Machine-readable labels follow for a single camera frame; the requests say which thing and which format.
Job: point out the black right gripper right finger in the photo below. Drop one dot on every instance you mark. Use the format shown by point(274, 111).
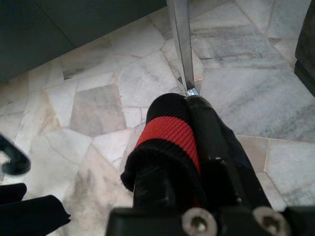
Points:
point(221, 159)

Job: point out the red-banded right gripper left finger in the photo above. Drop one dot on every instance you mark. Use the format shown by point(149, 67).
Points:
point(167, 147)

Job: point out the plain black garment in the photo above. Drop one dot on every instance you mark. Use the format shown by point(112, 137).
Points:
point(29, 214)

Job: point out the brown fabric sofa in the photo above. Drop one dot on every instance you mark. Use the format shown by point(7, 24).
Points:
point(307, 49)

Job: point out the black TV console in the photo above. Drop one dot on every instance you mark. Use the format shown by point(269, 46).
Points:
point(61, 29)

